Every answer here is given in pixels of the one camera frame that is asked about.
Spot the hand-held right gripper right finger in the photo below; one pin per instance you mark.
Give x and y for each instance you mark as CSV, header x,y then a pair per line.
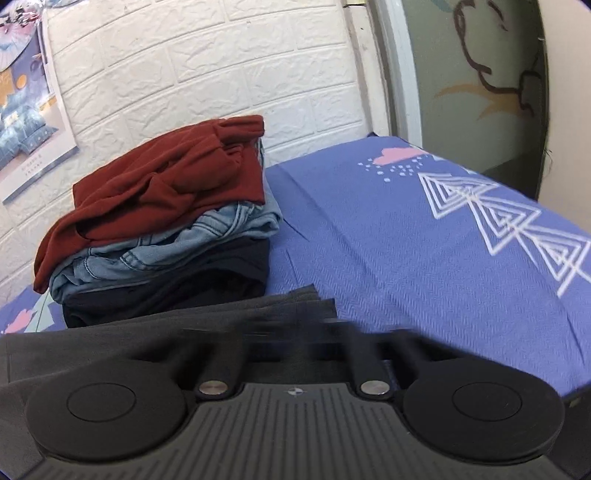
x,y
369,364

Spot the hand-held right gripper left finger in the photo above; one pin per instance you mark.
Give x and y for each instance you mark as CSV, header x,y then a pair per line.
x,y
221,364

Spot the dark grey pants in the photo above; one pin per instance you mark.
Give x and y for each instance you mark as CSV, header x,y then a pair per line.
x,y
115,341

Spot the folded dark navy garment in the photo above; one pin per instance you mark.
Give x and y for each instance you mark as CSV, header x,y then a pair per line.
x,y
198,286

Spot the blue printed bed sheet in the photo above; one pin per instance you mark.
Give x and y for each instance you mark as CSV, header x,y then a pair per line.
x,y
415,277

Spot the folded light blue jeans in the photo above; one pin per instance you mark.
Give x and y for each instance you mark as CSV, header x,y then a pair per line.
x,y
184,249

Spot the folded red garment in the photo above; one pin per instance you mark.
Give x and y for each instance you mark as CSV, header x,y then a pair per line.
x,y
161,184

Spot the white door frame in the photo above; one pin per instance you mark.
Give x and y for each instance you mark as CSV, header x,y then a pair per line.
x,y
388,64

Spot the wall poster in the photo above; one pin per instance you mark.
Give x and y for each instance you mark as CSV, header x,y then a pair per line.
x,y
27,115

